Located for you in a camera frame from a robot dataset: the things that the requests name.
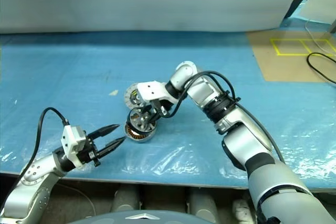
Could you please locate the white board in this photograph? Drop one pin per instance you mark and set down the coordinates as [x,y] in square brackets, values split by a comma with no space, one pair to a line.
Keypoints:
[317,11]

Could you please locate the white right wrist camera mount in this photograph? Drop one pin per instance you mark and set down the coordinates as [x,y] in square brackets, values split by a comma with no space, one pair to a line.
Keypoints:
[152,89]

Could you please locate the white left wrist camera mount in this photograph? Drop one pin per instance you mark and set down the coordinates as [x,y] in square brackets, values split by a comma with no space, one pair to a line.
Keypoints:
[69,140]

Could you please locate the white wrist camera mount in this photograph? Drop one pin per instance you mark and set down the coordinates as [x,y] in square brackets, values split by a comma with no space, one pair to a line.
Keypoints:
[69,140]
[152,89]

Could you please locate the white motor stator disc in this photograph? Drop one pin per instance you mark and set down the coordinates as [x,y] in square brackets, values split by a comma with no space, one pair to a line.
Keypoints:
[130,95]

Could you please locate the black silver motor rotor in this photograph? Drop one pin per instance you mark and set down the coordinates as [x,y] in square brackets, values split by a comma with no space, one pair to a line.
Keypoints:
[143,121]

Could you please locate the beige tape scrap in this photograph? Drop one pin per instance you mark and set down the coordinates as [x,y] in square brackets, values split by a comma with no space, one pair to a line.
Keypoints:
[113,93]

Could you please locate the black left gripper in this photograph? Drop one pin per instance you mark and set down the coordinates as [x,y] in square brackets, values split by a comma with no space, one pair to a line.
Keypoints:
[88,153]

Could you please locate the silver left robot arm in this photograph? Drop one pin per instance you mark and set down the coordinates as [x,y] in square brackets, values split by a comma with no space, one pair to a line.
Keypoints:
[29,182]

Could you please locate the blue plastic table sheet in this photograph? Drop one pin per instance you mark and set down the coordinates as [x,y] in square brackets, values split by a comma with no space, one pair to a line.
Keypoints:
[65,77]

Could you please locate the grey robot torso with logo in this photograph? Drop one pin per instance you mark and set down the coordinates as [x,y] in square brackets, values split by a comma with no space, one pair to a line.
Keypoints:
[118,218]

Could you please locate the grey rounded cylinder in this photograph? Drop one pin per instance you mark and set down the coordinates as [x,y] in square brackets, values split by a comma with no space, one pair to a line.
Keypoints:
[128,197]
[203,203]

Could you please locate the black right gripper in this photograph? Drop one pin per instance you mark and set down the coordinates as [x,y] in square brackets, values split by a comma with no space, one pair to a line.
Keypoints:
[158,104]

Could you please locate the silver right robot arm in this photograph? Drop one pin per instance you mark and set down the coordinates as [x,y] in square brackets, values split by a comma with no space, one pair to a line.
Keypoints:
[249,150]

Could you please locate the silver stator with copper windings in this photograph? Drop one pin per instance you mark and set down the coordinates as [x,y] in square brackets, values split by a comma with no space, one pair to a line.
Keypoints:
[136,136]

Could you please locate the brown cardboard sheet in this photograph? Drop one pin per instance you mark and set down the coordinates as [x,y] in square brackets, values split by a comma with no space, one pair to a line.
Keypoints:
[283,69]

